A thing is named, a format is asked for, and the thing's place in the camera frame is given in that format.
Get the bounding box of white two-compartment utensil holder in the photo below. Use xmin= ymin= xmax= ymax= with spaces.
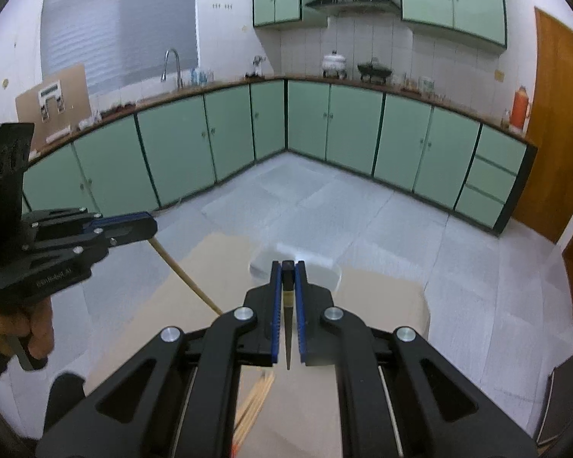
xmin=249 ymin=244 xmax=343 ymax=295

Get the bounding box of white lidded pot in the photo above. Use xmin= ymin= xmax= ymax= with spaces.
xmin=322 ymin=50 xmax=349 ymax=77

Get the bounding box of wooden door with handle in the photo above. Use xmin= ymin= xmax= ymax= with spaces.
xmin=512 ymin=6 xmax=573 ymax=245

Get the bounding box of brown wooden board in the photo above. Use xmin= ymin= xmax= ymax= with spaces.
xmin=15 ymin=63 xmax=91 ymax=154

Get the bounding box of green sink base cabinet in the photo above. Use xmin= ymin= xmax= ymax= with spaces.
xmin=21 ymin=80 xmax=287 ymax=220

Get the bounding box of pile of wooden chopsticks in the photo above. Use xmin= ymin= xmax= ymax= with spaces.
xmin=231 ymin=373 xmax=277 ymax=458

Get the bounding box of green base cabinet with drawers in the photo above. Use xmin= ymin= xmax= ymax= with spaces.
xmin=286 ymin=79 xmax=538 ymax=235

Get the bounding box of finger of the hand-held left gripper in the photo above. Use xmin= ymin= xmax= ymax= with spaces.
xmin=21 ymin=207 xmax=156 ymax=234
xmin=26 ymin=222 xmax=158 ymax=261

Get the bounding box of person's left hand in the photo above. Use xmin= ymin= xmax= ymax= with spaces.
xmin=0 ymin=298 xmax=54 ymax=360

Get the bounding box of grey window blind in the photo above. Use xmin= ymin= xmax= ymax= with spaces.
xmin=40 ymin=0 xmax=199 ymax=102

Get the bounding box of orange thermos flask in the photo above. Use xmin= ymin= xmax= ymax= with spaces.
xmin=510 ymin=85 xmax=532 ymax=131

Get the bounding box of black glass-front cabinet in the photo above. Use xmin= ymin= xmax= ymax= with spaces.
xmin=537 ymin=355 xmax=573 ymax=445

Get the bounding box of black range hood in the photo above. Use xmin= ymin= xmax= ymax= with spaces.
xmin=305 ymin=0 xmax=401 ymax=15

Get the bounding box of beige tablecloth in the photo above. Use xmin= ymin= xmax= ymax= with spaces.
xmin=83 ymin=233 xmax=431 ymax=458

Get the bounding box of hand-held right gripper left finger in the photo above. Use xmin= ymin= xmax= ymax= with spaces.
xmin=36 ymin=261 xmax=287 ymax=458

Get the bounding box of chrome kitchen faucet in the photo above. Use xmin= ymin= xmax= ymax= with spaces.
xmin=161 ymin=48 xmax=183 ymax=91

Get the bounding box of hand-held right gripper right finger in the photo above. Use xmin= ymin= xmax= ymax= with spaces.
xmin=293 ymin=260 xmax=540 ymax=458

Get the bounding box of black wok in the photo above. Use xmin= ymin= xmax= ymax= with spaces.
xmin=356 ymin=59 xmax=393 ymax=82

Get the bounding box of dark chopstick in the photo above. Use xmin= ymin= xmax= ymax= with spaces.
xmin=282 ymin=260 xmax=295 ymax=371

